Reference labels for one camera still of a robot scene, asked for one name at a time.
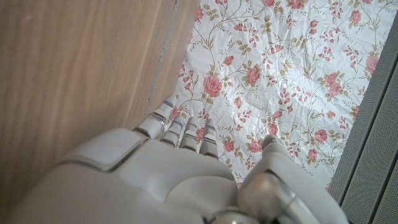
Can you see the floral backdrop cloth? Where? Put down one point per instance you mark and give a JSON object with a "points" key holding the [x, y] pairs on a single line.
{"points": [[280, 62]]}

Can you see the grey perforated panel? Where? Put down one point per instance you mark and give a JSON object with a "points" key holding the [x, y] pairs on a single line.
{"points": [[370, 155]]}

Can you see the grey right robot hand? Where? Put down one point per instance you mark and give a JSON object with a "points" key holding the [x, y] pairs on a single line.
{"points": [[155, 180]]}

